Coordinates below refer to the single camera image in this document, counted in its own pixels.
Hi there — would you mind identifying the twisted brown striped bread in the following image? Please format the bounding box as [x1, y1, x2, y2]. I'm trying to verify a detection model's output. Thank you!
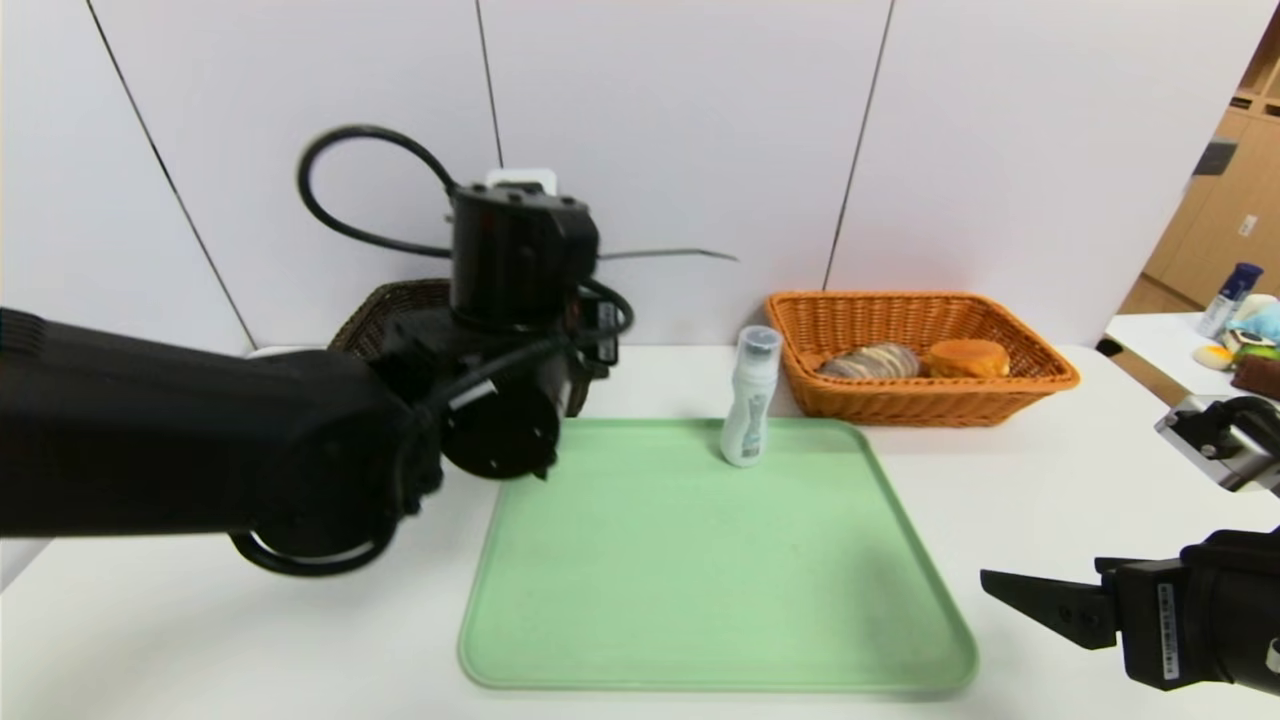
[818, 343, 923, 381]

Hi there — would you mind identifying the round orange bun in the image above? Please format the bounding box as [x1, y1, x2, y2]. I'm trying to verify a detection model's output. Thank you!
[930, 339, 1012, 379]

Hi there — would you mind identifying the dark brown wicker basket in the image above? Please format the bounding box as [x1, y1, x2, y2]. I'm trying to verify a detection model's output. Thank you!
[328, 280, 596, 419]

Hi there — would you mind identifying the orange wicker basket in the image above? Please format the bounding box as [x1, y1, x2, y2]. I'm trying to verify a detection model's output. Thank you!
[766, 291, 1082, 428]

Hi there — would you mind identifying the white clear-capped bottle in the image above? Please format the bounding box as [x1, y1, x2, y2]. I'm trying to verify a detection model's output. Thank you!
[721, 326, 785, 468]

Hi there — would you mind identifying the light green plastic tray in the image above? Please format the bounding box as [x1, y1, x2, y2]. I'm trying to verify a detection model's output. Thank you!
[459, 417, 979, 694]

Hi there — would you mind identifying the blue spray bottle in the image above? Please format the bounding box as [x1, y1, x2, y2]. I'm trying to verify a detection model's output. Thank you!
[1198, 262, 1264, 339]

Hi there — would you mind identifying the wooden cabinet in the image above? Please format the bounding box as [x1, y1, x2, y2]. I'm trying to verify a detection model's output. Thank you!
[1118, 10, 1280, 313]

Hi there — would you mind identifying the brown toy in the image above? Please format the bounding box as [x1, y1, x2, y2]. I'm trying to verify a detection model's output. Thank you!
[1232, 353, 1280, 401]

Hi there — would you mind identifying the light blue plush toy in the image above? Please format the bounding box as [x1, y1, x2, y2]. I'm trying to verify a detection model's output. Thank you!
[1232, 295, 1280, 351]

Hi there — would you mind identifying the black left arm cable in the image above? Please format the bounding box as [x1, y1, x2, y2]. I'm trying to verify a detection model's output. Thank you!
[298, 125, 461, 259]

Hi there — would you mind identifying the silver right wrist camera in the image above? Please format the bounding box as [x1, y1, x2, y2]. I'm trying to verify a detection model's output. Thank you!
[1155, 395, 1280, 496]

